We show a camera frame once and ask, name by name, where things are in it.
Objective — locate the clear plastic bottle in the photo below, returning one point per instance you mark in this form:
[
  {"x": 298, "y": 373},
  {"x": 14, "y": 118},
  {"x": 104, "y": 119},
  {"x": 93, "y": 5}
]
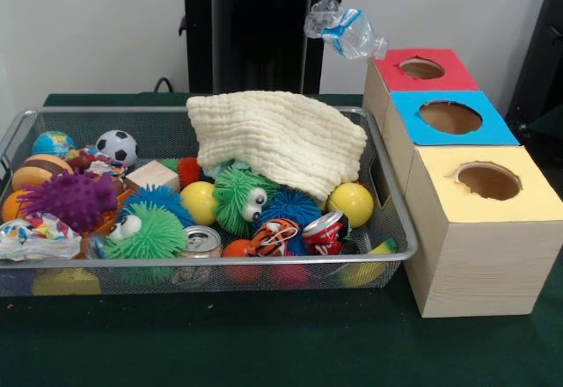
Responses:
[{"x": 347, "y": 31}]

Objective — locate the cream knitted cloth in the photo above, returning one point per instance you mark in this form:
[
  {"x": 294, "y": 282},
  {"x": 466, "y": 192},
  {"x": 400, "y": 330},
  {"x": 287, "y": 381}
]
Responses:
[{"x": 272, "y": 136}]

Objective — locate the red soda can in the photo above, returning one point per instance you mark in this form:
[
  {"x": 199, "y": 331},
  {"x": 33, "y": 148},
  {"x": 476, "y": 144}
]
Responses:
[{"x": 325, "y": 233}]

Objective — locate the wooden box with three holes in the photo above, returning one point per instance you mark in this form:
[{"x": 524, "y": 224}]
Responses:
[{"x": 479, "y": 264}]

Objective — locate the clear mesh bin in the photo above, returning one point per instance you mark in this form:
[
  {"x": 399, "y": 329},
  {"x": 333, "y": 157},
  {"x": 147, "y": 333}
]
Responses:
[{"x": 220, "y": 277}]

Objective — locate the yellow ball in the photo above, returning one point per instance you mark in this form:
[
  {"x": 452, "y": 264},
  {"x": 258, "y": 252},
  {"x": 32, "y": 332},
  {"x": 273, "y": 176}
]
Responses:
[{"x": 349, "y": 204}]

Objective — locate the black stand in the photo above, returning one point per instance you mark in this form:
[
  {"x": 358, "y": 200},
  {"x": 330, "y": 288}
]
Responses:
[{"x": 543, "y": 75}]

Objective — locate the green spiky ball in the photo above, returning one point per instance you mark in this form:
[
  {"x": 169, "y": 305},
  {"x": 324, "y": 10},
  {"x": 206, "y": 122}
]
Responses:
[
  {"x": 149, "y": 235},
  {"x": 237, "y": 195}
]

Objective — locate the dark green side tablecloth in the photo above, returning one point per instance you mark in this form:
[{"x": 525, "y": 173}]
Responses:
[{"x": 550, "y": 121}]

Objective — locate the wooden cube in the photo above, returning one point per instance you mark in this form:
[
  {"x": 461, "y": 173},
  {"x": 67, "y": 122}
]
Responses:
[{"x": 151, "y": 177}]

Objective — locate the small soccer ball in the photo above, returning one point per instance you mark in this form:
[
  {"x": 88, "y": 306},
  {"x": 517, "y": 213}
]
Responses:
[{"x": 116, "y": 147}]

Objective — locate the globe ball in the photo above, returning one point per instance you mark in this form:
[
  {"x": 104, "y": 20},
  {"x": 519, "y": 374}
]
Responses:
[{"x": 53, "y": 144}]

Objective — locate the purple spiky ball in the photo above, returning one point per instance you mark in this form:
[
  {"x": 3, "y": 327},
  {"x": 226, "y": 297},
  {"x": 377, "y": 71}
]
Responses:
[{"x": 72, "y": 198}]

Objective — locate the burger toy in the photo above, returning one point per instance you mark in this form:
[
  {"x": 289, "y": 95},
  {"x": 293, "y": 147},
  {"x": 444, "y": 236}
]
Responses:
[{"x": 37, "y": 171}]

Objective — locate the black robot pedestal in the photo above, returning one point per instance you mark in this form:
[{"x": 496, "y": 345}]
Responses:
[{"x": 264, "y": 53}]

